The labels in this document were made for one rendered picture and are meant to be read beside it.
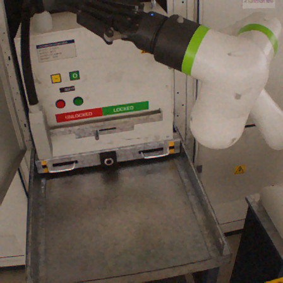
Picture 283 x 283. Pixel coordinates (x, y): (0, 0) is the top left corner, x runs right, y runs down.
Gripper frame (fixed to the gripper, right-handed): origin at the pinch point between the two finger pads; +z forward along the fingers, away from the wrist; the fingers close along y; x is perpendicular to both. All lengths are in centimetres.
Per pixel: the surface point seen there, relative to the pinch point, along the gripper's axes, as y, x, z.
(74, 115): 16, -57, 12
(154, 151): 29, -73, -15
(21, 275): -22, -169, 31
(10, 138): 7, -77, 38
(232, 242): 54, -157, -67
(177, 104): 53, -71, -12
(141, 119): 27, -57, -8
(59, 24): 26.6, -30.5, 24.7
